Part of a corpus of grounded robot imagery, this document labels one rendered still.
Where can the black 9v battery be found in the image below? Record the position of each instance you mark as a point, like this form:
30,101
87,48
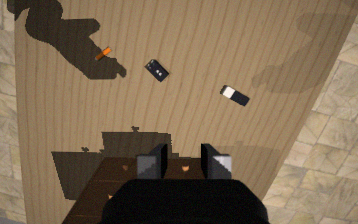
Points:
158,70

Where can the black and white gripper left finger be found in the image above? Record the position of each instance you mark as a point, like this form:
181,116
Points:
154,164

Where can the small brown wooden chest of drawers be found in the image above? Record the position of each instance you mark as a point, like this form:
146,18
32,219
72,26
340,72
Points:
91,181

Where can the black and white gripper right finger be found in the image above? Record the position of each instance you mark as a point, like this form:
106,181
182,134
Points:
215,165

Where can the black and white eraser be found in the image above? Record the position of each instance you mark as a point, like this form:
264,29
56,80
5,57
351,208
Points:
235,96

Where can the brown wooden drawer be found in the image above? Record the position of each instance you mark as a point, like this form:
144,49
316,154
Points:
94,199
72,221
174,169
117,170

